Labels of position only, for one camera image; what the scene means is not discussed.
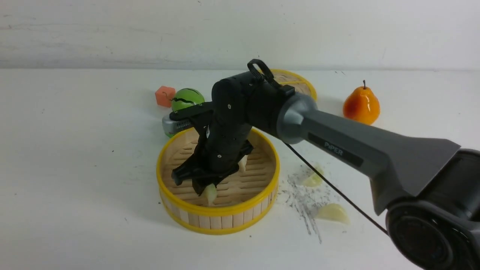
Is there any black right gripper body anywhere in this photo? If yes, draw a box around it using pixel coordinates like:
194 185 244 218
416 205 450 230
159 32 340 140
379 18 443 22
171 72 295 195

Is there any white dumpling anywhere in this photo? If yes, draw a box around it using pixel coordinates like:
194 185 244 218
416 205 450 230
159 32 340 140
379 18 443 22
238 155 248 173

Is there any pale green dumpling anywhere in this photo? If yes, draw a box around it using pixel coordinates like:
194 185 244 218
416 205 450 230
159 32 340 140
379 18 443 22
202 183 218 207
300 163 324 188

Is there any pale yellow dumpling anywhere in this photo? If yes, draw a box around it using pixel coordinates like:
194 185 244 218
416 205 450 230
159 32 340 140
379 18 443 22
315 203 350 225

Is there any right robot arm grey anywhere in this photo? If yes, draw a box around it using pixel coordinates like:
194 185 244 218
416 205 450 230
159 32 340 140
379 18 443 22
162 68 480 270

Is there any woven steamer lid yellow rim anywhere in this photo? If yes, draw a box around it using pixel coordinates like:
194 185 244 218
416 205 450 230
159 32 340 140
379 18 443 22
271 69 318 102

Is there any bamboo steamer tray yellow rim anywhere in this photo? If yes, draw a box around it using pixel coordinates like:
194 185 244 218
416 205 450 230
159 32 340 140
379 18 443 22
156 129 281 235

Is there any green toy watermelon ball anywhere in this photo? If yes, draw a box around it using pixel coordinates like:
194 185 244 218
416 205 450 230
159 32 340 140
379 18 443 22
171 88 205 111

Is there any orange foam cube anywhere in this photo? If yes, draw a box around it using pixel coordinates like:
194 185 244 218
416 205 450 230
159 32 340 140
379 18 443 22
155 85 176 108

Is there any green foam cube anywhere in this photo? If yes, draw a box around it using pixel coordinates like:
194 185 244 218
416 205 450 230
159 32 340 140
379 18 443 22
163 127 175 138

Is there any orange toy pear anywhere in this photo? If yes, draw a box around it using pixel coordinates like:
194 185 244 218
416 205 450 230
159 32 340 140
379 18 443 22
342 80 381 125

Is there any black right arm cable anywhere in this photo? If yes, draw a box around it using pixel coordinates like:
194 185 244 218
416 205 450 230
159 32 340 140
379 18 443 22
247 59 389 236

